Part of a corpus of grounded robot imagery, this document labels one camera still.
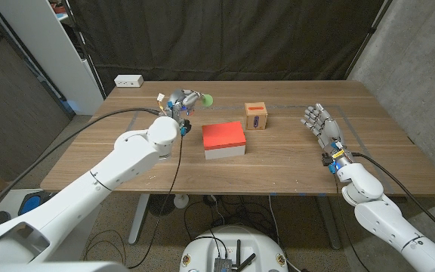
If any black backdrop stand pole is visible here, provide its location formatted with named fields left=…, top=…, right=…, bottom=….
left=344, top=0, right=394, bottom=80
left=61, top=0, right=107, bottom=100

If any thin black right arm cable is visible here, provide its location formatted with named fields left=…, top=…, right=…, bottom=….
left=332, top=172, right=362, bottom=272

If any white power outlet box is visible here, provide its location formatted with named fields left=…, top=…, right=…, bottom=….
left=113, top=74, right=144, bottom=88

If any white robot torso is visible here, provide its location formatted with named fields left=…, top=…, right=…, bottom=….
left=179, top=225, right=289, bottom=272

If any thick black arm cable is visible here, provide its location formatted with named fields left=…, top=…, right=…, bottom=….
left=0, top=107, right=166, bottom=224
left=351, top=151, right=435, bottom=246

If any white cabinet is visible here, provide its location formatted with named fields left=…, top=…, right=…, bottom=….
left=0, top=0, right=105, bottom=116

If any grey tape line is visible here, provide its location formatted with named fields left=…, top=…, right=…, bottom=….
left=126, top=104, right=396, bottom=194

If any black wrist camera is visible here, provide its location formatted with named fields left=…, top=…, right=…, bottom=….
left=179, top=119, right=193, bottom=136
left=321, top=153, right=336, bottom=169

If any black round fan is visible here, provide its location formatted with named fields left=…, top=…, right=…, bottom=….
left=150, top=194, right=176, bottom=217

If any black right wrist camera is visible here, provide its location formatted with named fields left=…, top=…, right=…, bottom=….
left=321, top=153, right=336, bottom=169

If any white table leg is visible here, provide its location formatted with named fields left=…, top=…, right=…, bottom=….
left=128, top=193, right=151, bottom=246

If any red-and-white box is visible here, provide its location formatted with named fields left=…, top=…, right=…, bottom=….
left=202, top=120, right=247, bottom=160

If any grey electronics module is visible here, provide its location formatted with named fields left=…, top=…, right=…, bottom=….
left=213, top=258, right=238, bottom=272

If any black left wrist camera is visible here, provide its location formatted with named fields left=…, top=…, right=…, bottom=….
left=179, top=119, right=193, bottom=136

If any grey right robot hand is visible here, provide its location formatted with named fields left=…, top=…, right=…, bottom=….
left=301, top=102, right=346, bottom=154

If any blue and black pedal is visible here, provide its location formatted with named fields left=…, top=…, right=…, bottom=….
left=17, top=190, right=58, bottom=218

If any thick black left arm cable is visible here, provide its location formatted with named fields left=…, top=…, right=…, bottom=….
left=0, top=107, right=166, bottom=224

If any black floor cable loop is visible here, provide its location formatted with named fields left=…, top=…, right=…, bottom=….
left=82, top=229, right=128, bottom=266

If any black fabric backdrop curtain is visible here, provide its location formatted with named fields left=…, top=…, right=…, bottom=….
left=66, top=0, right=392, bottom=95

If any white round foot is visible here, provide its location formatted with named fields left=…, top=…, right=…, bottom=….
left=173, top=193, right=190, bottom=210

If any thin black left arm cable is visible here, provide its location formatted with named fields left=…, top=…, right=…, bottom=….
left=126, top=131, right=185, bottom=270

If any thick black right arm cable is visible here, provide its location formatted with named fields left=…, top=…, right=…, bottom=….
left=351, top=151, right=435, bottom=246

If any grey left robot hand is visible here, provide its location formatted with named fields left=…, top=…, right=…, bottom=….
left=162, top=88, right=205, bottom=122

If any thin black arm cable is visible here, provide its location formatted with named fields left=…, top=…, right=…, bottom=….
left=126, top=131, right=185, bottom=270
left=332, top=172, right=362, bottom=272

